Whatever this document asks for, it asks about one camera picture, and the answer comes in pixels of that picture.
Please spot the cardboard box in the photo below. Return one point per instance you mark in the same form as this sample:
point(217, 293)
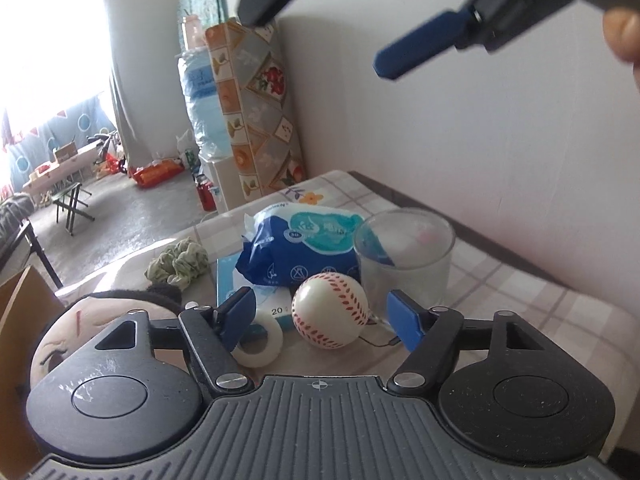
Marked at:
point(20, 320)

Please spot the white folding table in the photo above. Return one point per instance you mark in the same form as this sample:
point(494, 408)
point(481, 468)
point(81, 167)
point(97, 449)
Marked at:
point(55, 167)

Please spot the white tape roll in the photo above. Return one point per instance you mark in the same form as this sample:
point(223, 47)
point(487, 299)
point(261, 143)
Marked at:
point(250, 358)

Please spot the blue wet wipes packet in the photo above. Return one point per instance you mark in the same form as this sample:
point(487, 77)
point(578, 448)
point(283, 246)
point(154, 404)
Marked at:
point(300, 255)

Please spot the black haired plush doll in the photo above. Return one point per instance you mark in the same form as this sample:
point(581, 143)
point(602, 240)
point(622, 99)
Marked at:
point(65, 330)

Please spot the blue water jug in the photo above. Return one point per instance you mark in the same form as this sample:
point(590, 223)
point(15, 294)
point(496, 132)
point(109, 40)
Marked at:
point(202, 110)

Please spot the red plastic bag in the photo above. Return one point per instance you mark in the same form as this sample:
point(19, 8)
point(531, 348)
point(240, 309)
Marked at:
point(157, 172)

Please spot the light blue flat box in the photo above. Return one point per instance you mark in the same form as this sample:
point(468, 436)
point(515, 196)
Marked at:
point(227, 280)

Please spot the teal patterned wall cloth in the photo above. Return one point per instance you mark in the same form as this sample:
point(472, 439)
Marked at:
point(200, 0)

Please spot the clear plastic cup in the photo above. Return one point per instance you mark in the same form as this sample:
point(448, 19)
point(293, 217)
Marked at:
point(415, 270)

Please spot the green floral scrunchie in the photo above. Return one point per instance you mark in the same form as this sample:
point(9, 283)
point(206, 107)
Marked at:
point(180, 260)

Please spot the dark green folding stool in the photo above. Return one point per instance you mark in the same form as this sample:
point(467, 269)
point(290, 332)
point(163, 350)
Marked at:
point(70, 205)

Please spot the white baseball red stitches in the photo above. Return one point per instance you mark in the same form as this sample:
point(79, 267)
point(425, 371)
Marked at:
point(330, 310)

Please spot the white plastic bag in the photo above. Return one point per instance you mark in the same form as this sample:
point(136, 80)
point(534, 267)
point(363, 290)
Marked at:
point(186, 147)

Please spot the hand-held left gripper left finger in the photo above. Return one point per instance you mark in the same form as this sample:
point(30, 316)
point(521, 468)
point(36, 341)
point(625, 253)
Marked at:
point(235, 321)

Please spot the grey curtain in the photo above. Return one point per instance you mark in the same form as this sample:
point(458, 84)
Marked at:
point(125, 120)

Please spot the blue circle patterned cloth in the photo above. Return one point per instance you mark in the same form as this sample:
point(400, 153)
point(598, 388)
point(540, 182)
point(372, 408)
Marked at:
point(55, 130)

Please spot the person's right hand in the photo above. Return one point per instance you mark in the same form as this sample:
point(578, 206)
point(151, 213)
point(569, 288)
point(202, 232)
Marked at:
point(625, 35)

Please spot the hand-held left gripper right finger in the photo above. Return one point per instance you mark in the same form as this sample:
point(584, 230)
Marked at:
point(407, 322)

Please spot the floral patterned board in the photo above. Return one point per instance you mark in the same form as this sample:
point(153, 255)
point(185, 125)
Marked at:
point(260, 110)

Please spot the white water dispenser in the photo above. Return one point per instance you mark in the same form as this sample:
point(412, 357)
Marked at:
point(225, 185)

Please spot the red bottle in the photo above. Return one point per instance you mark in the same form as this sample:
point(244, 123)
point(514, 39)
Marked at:
point(206, 195)

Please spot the grey blanket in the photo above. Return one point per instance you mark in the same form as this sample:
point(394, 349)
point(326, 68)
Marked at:
point(12, 215)

